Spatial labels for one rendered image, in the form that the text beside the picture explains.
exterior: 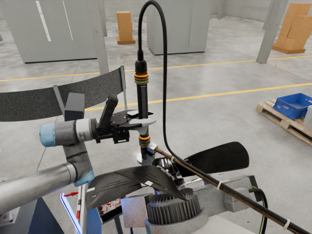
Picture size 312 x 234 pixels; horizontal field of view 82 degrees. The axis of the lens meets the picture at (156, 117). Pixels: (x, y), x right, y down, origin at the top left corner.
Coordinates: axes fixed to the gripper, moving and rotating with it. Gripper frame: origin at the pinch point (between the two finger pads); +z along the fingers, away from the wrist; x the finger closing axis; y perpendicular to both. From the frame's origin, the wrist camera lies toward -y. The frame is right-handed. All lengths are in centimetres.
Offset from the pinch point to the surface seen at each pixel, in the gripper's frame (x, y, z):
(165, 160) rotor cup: -0.2, 24.8, 6.1
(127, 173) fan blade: 15.6, 8.7, -10.7
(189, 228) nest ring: 23.9, 35.1, 8.4
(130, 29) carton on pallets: -808, 99, 77
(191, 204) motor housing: 16.2, 34.8, 12.5
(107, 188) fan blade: 1.9, 32.8, -20.1
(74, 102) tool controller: -66, 27, -40
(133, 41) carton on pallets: -807, 149, 85
